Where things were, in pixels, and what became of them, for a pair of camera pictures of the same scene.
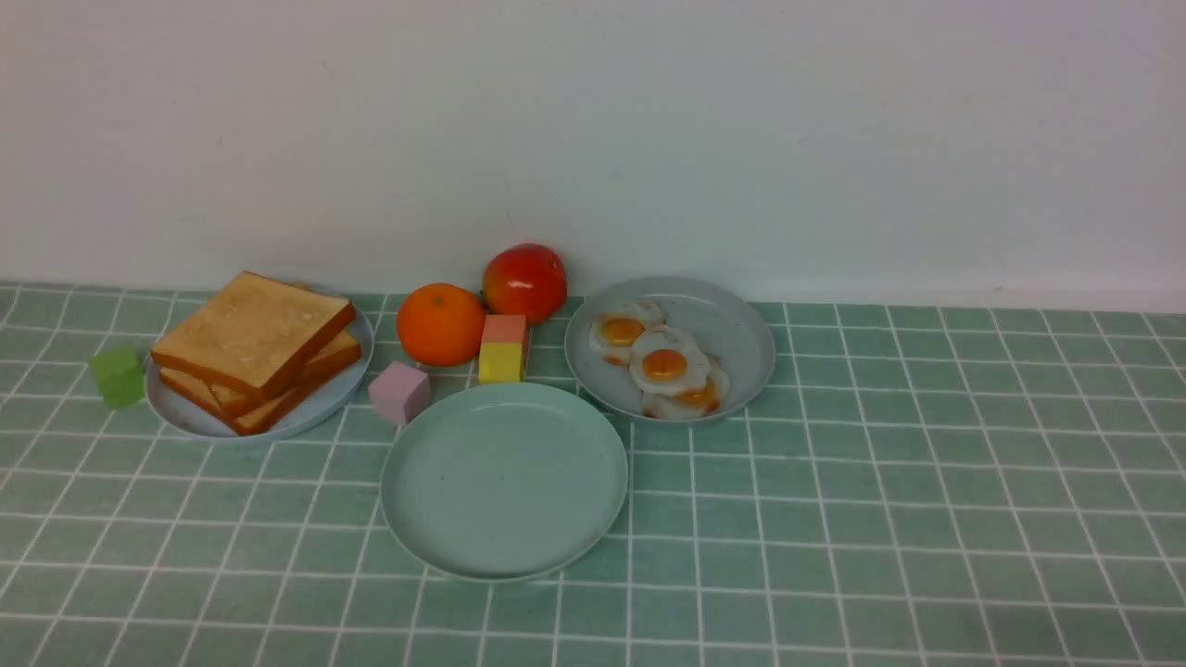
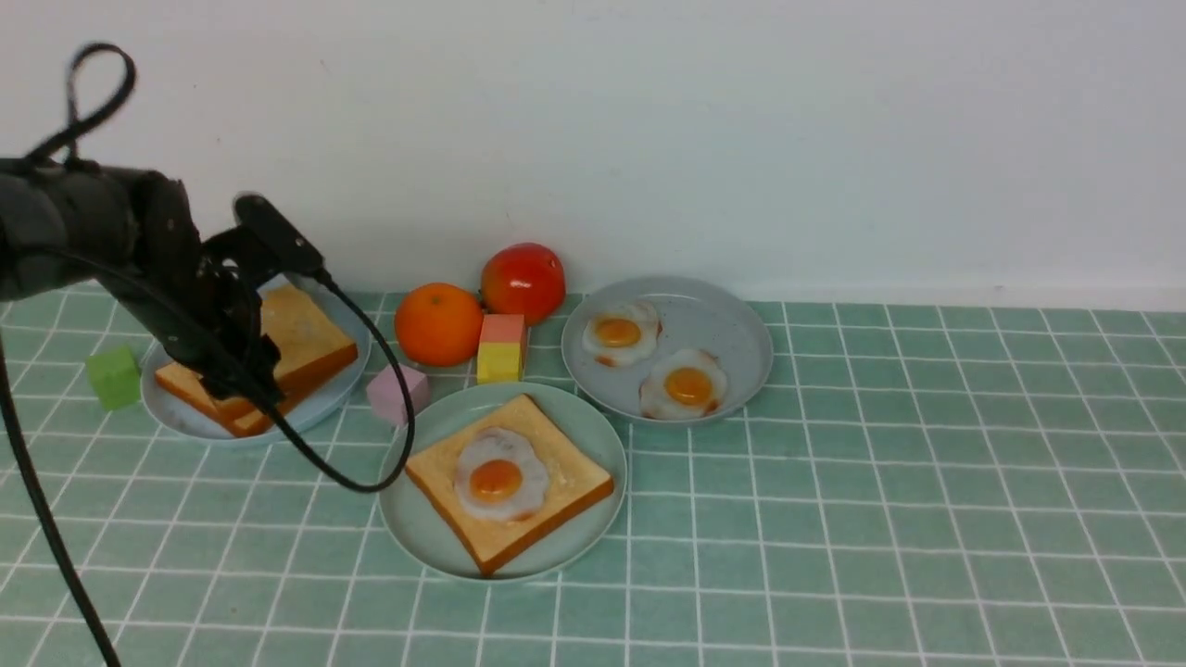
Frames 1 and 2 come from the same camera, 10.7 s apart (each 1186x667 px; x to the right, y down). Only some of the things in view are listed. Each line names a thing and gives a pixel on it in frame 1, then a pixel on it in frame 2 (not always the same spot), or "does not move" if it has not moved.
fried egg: x=665 y=360 to x=499 y=475
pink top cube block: x=504 y=329 does not move
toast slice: x=254 y=333 to x=509 y=481
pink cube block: x=400 y=395 does not move
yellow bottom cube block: x=500 y=363 does not move
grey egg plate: x=735 y=333 does not move
